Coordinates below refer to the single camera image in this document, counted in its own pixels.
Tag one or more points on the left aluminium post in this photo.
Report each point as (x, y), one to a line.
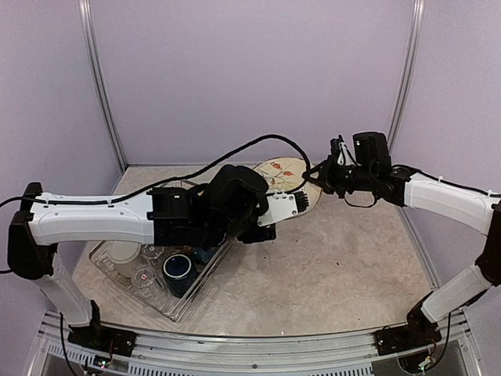
(91, 45)

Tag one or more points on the dark blue mug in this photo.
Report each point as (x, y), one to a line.
(179, 273)

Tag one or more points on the wire dish rack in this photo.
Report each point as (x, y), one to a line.
(158, 297)

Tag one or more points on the right aluminium post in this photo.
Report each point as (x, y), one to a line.
(407, 72)

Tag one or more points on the blue dotted plate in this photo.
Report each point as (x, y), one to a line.
(202, 256)

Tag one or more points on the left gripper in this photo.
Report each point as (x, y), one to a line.
(269, 233)

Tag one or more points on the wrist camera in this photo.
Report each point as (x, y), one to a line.
(282, 206)
(340, 151)

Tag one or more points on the white cup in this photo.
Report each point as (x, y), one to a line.
(121, 257)

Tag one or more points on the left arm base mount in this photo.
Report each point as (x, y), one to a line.
(104, 339)

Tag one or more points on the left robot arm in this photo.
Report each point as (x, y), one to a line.
(203, 216)

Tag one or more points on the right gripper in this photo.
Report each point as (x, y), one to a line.
(326, 180)

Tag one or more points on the cream bird plate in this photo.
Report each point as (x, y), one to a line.
(285, 173)

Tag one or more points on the aluminium post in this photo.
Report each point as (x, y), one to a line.
(407, 72)
(91, 45)

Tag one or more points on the aluminium front rail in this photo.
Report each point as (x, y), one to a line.
(166, 353)

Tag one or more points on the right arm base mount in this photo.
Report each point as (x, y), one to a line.
(390, 340)

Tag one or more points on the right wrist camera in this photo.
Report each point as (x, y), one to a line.
(340, 151)

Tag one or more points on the clear glass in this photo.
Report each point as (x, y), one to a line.
(143, 278)
(154, 255)

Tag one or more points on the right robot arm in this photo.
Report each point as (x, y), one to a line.
(368, 168)

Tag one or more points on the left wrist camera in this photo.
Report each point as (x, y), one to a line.
(282, 206)

